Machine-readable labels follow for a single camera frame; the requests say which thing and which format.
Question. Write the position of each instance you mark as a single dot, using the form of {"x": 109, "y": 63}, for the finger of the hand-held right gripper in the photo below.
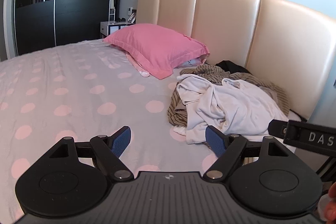
{"x": 277, "y": 129}

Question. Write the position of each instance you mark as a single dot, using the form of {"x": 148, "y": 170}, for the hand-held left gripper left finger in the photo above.
{"x": 121, "y": 141}

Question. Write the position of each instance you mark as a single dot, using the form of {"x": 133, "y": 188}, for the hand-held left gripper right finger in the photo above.
{"x": 215, "y": 141}

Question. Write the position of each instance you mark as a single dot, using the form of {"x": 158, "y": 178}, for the white thin shirt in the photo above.
{"x": 178, "y": 130}

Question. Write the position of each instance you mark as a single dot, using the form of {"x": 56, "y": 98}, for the white knit sweater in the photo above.
{"x": 236, "y": 106}

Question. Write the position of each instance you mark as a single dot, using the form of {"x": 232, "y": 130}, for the person's right hand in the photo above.
{"x": 331, "y": 203}

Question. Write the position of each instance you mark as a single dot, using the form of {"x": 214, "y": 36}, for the striped beige garment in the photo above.
{"x": 207, "y": 71}

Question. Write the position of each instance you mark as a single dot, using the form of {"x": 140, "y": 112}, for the polka dot bed sheet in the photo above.
{"x": 78, "y": 82}

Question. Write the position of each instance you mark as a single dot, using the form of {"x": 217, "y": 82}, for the black crumpled garment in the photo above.
{"x": 231, "y": 66}

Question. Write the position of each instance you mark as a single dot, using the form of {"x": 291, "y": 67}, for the patterned pillow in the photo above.
{"x": 189, "y": 63}

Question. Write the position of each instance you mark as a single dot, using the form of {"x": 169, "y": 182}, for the pink pillow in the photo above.
{"x": 157, "y": 48}

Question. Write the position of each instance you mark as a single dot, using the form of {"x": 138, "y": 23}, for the beige padded headboard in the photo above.
{"x": 225, "y": 29}

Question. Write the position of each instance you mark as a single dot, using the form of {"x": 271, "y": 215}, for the white nightstand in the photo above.
{"x": 110, "y": 28}

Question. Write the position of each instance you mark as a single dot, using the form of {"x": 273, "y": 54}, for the white metal rack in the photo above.
{"x": 112, "y": 14}

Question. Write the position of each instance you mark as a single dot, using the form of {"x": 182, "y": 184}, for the dark sliding wardrobe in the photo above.
{"x": 78, "y": 16}

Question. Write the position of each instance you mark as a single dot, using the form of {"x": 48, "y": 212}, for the small photo frame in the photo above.
{"x": 132, "y": 18}

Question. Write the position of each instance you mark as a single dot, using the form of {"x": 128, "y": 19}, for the white wall panel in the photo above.
{"x": 130, "y": 11}

